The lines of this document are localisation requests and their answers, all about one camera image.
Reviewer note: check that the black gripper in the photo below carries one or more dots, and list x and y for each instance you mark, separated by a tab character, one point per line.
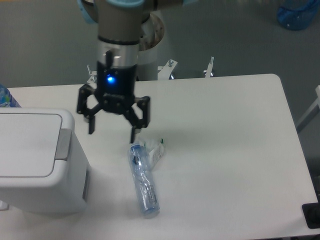
115	94

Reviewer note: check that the white push-lid trash can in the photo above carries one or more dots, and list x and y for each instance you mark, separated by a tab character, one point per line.
43	167

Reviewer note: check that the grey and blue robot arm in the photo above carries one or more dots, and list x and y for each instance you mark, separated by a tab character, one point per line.
120	35

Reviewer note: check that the crushed clear plastic bottle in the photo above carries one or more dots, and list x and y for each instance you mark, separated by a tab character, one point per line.
145	189

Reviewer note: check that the crumpled white wrapper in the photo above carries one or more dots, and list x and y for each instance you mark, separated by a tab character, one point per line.
155	148

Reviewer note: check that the blue labelled bottle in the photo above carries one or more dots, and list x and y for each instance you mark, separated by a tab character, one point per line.
6	99

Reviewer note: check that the blue water jug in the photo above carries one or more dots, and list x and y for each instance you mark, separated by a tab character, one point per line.
297	15

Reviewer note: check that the black clamp at table edge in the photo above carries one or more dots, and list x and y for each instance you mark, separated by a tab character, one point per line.
311	213

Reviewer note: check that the white base bracket with bolts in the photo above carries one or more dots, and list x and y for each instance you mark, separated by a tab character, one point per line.
164	72

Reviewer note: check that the white frame at right edge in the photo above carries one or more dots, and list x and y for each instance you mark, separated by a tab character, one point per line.
312	111

